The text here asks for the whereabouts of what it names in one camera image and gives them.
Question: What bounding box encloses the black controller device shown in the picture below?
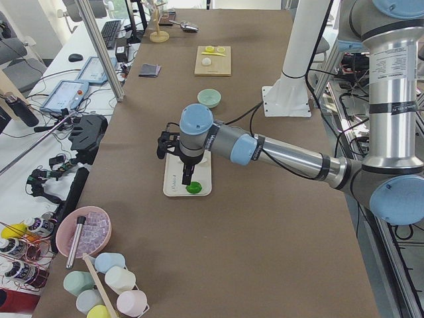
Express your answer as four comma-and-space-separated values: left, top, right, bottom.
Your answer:
68, 114, 108, 165

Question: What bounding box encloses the black keyboard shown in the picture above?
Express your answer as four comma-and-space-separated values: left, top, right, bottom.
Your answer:
101, 20, 121, 50

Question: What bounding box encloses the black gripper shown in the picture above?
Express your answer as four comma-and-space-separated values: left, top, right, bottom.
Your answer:
182, 164, 195, 185

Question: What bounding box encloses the grey folded cloth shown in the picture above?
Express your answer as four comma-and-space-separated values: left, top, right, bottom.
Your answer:
138, 64, 162, 78

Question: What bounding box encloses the white steamed bun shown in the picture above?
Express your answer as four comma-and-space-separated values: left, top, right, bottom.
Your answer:
201, 58, 212, 66

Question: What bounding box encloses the mint green bowl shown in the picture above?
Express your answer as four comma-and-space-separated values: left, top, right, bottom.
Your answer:
197, 88, 221, 109

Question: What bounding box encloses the white wire cup rack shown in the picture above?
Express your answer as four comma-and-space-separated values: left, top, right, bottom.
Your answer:
105, 266, 150, 317

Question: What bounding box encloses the cream rabbit tray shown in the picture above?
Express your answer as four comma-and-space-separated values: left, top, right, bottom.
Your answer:
163, 151, 212, 197

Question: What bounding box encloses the near blue teach pendant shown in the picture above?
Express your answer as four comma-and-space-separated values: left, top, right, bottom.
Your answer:
40, 80, 89, 114

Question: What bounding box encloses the pink cup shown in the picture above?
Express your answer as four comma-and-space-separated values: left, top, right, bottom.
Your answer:
117, 290, 148, 317

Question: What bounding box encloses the pink bowl with ice cubes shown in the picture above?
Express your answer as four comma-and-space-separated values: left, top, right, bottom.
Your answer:
56, 206, 112, 258

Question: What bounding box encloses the black water bottle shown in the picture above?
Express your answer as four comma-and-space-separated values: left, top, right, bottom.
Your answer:
5, 92, 39, 127

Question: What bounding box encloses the blue teach pendant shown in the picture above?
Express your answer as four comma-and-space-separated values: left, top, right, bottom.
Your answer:
40, 80, 89, 114
76, 56, 107, 85

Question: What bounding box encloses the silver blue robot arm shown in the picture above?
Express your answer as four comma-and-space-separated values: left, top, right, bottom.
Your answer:
176, 1, 423, 225

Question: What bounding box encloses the white cup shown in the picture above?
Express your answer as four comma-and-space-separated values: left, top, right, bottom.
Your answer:
105, 266, 136, 295

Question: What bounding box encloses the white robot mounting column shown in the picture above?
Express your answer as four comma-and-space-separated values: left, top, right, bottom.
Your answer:
262, 0, 333, 117

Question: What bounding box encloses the aluminium frame post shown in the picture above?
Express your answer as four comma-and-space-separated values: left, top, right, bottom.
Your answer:
75, 0, 125, 102

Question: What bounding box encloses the green lime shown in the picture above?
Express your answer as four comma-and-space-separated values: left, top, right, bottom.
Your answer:
185, 182, 203, 194

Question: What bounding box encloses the metal scoop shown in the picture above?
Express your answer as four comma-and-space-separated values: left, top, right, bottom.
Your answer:
169, 20, 199, 33

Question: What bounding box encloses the far blue teach pendant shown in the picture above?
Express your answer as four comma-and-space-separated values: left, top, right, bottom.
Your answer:
76, 56, 107, 85

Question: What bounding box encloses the black computer mouse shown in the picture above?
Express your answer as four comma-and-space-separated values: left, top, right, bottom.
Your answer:
68, 53, 83, 62

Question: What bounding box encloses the yellow plastic knife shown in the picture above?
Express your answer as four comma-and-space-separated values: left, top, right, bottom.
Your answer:
201, 51, 226, 57

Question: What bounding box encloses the grey blue cup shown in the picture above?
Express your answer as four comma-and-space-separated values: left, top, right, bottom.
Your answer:
76, 290, 103, 315

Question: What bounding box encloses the yellow cup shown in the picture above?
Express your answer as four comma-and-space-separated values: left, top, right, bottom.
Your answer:
86, 305, 111, 318

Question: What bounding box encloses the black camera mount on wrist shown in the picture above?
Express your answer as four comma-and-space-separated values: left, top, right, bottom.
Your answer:
156, 122, 182, 160

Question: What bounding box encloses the wooden cup tree stand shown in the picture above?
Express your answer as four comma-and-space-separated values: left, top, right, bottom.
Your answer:
147, 0, 170, 43

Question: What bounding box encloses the bamboo cutting board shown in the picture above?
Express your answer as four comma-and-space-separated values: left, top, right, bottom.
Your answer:
194, 46, 232, 76

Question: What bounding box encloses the metal tube with black cap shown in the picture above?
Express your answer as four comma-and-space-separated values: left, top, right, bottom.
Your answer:
66, 216, 86, 270

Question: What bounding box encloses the green cup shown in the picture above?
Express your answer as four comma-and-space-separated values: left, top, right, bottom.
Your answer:
63, 271, 95, 297

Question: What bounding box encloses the wooden stick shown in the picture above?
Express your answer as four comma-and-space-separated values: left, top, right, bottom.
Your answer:
82, 253, 119, 318

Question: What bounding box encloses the light blue cup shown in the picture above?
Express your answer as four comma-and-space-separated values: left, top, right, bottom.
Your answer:
94, 252, 126, 274

